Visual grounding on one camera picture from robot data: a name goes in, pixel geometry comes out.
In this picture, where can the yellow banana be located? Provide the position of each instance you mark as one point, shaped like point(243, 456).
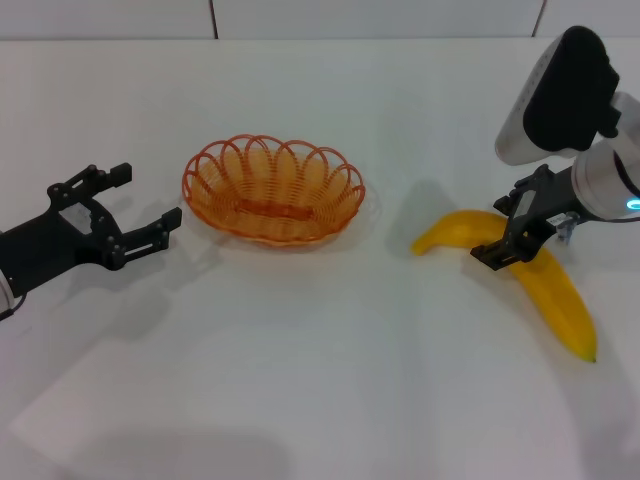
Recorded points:
point(555, 290)

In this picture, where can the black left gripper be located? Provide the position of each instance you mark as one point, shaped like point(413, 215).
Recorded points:
point(45, 245)

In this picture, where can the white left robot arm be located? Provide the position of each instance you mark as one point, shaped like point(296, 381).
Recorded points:
point(4, 295)

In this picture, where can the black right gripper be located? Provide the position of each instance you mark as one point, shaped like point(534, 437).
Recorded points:
point(545, 200)

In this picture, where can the black and white wrist camera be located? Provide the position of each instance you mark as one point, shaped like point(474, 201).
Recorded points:
point(560, 95)

